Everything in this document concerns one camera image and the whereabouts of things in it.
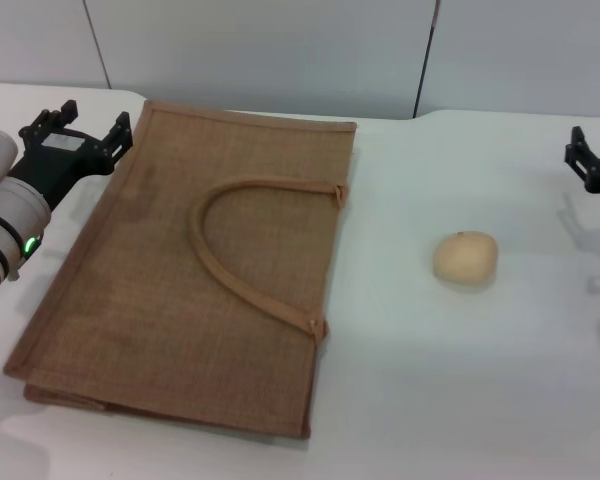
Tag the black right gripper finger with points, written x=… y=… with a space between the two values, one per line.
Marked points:
x=580 y=150

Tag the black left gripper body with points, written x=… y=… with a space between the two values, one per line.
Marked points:
x=62 y=157

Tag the round egg yolk pastry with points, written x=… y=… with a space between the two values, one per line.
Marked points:
x=465 y=257

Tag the dark vertical wall strip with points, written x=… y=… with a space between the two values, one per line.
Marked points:
x=426 y=65

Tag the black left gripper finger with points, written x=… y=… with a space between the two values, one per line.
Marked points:
x=50 y=120
x=119 y=140

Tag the brown jute handbag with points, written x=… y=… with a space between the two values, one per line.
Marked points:
x=180 y=280

